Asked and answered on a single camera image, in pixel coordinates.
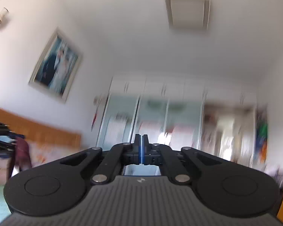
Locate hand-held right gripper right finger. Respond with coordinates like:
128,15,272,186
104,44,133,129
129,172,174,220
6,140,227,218
143,134,249,184

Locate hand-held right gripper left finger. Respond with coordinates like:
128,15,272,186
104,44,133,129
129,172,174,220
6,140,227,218
33,134,141,185

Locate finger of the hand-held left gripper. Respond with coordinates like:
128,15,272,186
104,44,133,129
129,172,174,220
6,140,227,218
0,134,25,145

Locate maroon pants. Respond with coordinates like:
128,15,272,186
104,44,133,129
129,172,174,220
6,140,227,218
6,137,32,182

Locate sliding door wardrobe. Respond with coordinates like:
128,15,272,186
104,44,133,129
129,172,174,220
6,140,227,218
95,93,257,167

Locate wooden headboard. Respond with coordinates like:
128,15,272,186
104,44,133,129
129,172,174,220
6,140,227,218
0,104,82,149

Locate floral pink duvet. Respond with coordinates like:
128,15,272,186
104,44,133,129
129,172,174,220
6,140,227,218
0,139,82,185

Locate white overhead cabinets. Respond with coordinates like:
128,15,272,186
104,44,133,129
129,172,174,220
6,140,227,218
108,75,257,100

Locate framed wedding photo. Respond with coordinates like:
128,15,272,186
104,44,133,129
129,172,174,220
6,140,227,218
28,27,83,103

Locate white room door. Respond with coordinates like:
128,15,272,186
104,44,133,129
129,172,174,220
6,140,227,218
239,108,256,166

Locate shelf with colourful bags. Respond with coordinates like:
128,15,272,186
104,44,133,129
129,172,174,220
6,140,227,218
255,106,269,165

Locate square ceiling light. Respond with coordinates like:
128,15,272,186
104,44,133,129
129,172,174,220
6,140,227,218
165,0,211,31

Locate wall lamp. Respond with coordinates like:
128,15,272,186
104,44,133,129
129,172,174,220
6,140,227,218
0,7,10,32

